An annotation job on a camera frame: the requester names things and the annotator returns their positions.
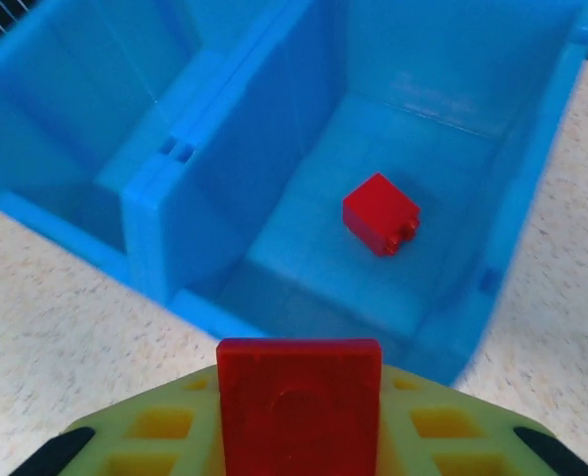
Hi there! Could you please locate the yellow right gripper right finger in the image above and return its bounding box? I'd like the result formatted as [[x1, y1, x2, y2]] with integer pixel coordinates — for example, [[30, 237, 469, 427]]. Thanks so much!
[[376, 364, 588, 476]]

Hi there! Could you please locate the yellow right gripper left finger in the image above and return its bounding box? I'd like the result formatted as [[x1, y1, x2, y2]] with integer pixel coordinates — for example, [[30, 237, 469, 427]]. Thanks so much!
[[18, 364, 225, 476]]

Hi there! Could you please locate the red lego brick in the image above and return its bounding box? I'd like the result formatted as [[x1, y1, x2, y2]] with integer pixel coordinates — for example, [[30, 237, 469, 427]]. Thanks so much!
[[215, 337, 382, 476]]

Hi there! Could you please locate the blue bin with red legos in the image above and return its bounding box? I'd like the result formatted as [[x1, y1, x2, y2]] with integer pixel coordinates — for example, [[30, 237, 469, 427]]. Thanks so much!
[[124, 0, 588, 393]]

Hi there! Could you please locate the blue bin with pale legos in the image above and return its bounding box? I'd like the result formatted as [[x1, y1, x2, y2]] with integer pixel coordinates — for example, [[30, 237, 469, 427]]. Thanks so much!
[[0, 0, 294, 298]]

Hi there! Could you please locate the small red cube lego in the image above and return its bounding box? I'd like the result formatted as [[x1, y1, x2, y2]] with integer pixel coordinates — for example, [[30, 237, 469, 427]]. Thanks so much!
[[342, 172, 421, 259]]

